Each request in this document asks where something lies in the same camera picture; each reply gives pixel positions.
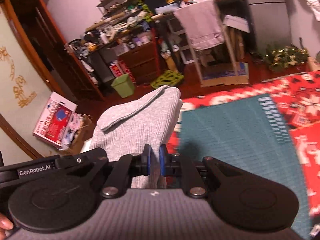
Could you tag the green plastic bin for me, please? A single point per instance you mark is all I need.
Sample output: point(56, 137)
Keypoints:
point(124, 86)

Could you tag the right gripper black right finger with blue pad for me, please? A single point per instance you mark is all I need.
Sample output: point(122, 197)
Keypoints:
point(239, 198)

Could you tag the white wooden chair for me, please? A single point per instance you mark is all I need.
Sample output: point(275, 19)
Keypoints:
point(218, 65)

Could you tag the green garland with ornaments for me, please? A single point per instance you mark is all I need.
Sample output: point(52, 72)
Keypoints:
point(279, 59)

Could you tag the green cutting mat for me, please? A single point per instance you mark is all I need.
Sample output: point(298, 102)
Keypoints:
point(250, 134)

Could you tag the grey knit garment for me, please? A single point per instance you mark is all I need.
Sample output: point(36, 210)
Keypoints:
point(127, 128)

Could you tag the red white cardboard box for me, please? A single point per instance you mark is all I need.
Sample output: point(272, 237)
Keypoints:
point(52, 124)

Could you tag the dark wooden drawer unit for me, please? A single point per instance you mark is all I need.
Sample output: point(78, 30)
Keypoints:
point(143, 63)

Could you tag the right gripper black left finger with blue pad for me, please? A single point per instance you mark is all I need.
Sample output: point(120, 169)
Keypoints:
point(120, 172)

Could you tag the pink towel on chair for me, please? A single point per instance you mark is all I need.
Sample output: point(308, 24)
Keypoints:
point(202, 24)

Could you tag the red patterned blanket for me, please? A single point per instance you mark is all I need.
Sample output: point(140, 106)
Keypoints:
point(297, 98)

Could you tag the person's left hand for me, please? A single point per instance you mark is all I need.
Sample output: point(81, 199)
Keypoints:
point(5, 225)

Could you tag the lime green folding crate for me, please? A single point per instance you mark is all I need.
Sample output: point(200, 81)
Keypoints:
point(168, 78)

